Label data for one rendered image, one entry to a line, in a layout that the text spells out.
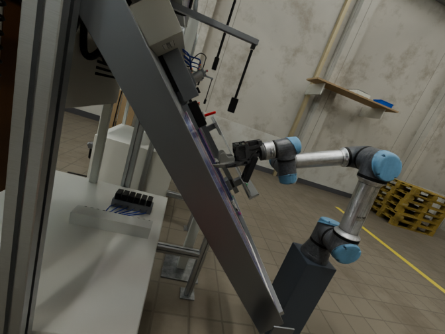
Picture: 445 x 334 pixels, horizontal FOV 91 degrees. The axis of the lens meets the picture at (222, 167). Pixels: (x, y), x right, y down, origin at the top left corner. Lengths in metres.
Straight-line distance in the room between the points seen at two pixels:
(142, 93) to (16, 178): 0.21
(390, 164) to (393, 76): 5.72
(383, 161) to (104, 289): 1.04
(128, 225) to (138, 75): 0.59
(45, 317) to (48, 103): 0.46
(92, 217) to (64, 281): 0.23
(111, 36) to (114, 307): 0.57
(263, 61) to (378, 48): 2.60
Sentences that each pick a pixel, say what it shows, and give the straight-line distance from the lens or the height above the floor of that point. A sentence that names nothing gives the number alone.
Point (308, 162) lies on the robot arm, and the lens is 1.10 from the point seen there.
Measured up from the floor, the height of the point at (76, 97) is 1.03.
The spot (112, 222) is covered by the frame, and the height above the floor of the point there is 0.66.
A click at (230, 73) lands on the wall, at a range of 5.04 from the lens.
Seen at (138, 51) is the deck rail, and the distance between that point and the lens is 0.37.
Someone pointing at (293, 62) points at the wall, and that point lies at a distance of 5.45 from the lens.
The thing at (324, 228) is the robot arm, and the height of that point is 0.74.
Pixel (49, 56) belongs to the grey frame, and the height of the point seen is 1.13.
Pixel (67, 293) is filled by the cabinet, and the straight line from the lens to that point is 0.70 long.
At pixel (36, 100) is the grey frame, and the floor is 1.07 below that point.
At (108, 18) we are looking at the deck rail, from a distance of 0.38.
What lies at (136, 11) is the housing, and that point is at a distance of 0.58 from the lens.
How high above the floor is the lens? 1.14
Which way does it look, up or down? 15 degrees down
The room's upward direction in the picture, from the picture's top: 20 degrees clockwise
